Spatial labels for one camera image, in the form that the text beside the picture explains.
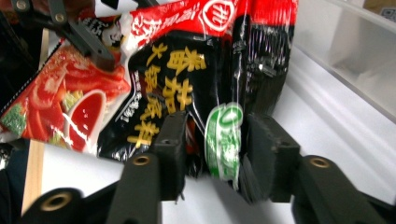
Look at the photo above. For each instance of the red and black sauce packet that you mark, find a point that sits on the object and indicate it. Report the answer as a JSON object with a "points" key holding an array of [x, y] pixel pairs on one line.
{"points": [[174, 77]]}

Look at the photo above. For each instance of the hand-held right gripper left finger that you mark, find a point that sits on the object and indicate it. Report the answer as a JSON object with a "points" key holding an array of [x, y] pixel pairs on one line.
{"points": [[171, 155]]}

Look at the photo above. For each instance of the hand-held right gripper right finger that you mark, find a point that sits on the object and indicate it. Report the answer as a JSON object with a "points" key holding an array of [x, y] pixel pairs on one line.
{"points": [[267, 155]]}

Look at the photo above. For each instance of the brown cardboard box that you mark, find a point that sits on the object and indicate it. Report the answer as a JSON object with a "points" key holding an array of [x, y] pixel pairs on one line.
{"points": [[381, 9]]}

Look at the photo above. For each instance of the translucent plastic storage bin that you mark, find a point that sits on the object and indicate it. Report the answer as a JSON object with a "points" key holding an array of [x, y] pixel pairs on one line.
{"points": [[358, 46]]}

